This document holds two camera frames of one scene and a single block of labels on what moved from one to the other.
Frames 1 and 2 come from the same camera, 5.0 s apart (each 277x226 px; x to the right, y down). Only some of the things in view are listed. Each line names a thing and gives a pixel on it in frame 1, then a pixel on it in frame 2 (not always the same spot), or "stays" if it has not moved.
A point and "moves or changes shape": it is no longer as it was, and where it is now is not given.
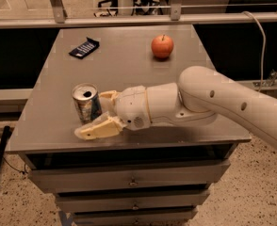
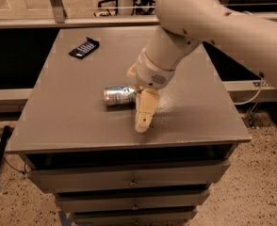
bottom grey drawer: (154, 217) stays
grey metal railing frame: (57, 18) stays
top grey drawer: (122, 178) stays
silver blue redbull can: (87, 101) moves or changes shape
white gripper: (131, 106) -> (150, 72)
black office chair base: (149, 0) stays
